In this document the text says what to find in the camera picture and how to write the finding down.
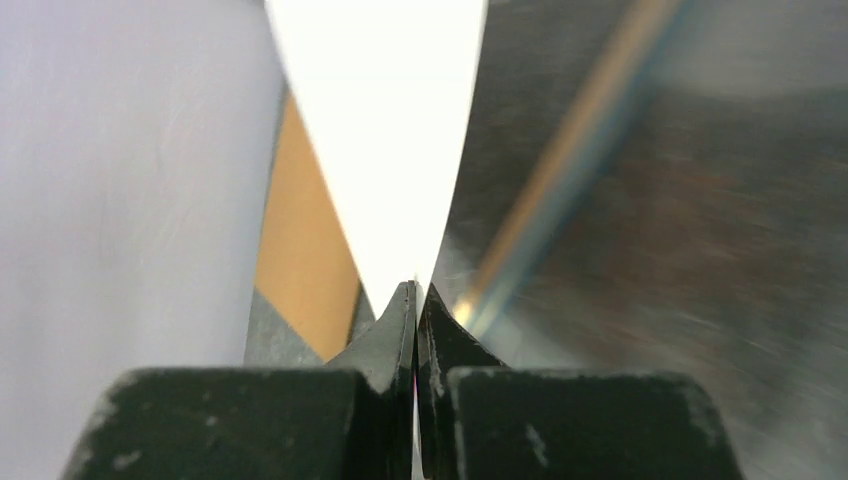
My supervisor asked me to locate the wooden picture frame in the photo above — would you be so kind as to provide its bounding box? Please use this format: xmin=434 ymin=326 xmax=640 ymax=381
xmin=454 ymin=1 xmax=685 ymax=336

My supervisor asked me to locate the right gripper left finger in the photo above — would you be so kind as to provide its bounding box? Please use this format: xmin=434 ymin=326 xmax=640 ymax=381
xmin=63 ymin=281 xmax=416 ymax=479

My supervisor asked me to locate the brown cardboard backing board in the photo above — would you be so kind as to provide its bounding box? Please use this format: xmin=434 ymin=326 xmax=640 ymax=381
xmin=245 ymin=96 xmax=359 ymax=365

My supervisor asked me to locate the hot air balloon photo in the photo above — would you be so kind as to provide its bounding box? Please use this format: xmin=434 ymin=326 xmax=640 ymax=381
xmin=266 ymin=1 xmax=488 ymax=314

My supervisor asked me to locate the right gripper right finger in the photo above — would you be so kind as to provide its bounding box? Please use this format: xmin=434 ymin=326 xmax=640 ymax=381
xmin=417 ymin=289 xmax=743 ymax=479

